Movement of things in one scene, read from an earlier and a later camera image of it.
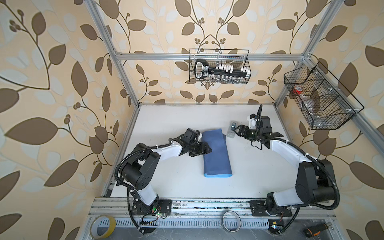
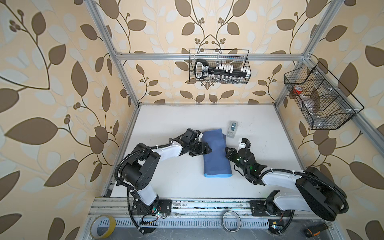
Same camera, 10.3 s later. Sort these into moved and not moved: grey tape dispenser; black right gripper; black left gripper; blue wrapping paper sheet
Moved: black right gripper
Not moved: grey tape dispenser; blue wrapping paper sheet; black left gripper
